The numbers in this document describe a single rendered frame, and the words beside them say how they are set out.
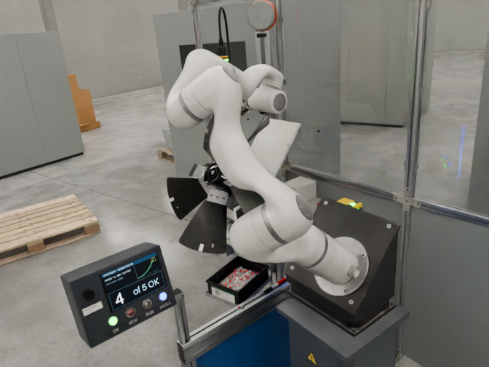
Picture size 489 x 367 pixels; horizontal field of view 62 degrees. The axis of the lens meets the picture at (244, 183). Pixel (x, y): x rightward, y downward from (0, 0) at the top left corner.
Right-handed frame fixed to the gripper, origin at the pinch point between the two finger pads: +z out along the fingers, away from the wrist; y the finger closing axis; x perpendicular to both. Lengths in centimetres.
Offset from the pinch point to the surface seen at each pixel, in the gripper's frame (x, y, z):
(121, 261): -31, -69, -39
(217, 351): -82, -42, -36
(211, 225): -55, -14, 1
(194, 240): -60, -23, 3
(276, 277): -109, 31, 11
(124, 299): -41, -71, -42
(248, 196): -39.4, -4.7, -14.9
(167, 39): 22, 124, 268
